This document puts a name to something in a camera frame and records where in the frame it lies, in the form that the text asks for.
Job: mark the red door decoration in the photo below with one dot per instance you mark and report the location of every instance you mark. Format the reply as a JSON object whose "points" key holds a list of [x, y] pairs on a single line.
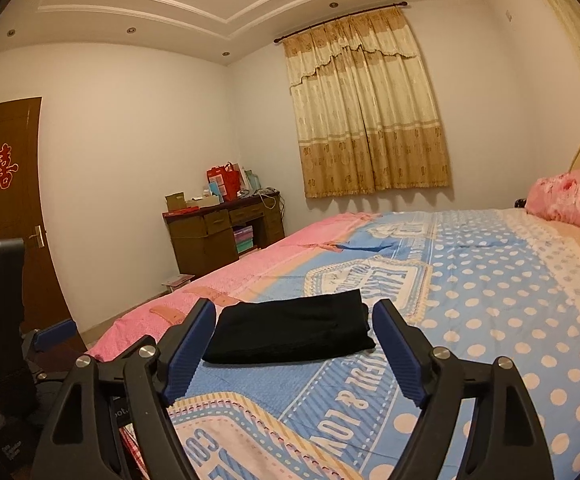
{"points": [[0, 169]]}

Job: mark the dark curtain rod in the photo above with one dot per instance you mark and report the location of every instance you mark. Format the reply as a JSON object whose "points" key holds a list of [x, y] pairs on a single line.
{"points": [[340, 20]]}

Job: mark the black pants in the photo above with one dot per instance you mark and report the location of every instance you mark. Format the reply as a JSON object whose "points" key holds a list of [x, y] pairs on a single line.
{"points": [[290, 330]]}

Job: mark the flat red box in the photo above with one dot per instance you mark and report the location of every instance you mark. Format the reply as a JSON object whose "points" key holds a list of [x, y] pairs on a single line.
{"points": [[195, 207]]}

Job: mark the small black object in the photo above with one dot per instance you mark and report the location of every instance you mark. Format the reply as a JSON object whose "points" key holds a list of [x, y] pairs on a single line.
{"points": [[520, 203]]}

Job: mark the small cardboard box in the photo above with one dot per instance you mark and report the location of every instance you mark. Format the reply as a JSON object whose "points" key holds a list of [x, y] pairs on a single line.
{"points": [[175, 202]]}

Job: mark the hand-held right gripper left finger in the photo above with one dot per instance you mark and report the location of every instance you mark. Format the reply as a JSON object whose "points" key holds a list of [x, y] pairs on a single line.
{"points": [[190, 355]]}

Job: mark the brown wooden door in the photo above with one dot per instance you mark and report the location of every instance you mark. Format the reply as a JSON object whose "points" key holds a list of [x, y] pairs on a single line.
{"points": [[15, 200]]}

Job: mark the small low stool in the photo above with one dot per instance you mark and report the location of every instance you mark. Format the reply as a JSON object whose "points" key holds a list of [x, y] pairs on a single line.
{"points": [[177, 281]]}

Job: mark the pink floral pillow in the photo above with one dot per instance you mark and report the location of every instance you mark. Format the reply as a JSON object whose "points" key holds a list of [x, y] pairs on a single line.
{"points": [[565, 197]]}

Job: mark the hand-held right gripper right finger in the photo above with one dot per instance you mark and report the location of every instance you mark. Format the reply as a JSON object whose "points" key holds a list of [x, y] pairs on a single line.
{"points": [[400, 355]]}

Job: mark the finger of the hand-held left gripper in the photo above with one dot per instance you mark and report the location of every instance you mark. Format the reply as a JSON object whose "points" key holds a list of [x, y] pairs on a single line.
{"points": [[57, 334]]}

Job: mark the brown wooden desk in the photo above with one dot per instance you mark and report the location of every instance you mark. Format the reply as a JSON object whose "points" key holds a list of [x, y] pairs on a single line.
{"points": [[195, 245]]}

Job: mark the stack of pastel boxes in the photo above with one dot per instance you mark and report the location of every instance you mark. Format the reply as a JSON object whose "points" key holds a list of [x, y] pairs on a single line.
{"points": [[243, 241]]}

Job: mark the pink and blue printed bed sheet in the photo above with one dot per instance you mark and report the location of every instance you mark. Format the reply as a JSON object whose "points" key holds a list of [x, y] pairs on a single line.
{"points": [[470, 310]]}

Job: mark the red gift bag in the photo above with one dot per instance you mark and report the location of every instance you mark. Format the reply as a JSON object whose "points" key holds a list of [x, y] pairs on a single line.
{"points": [[225, 182]]}

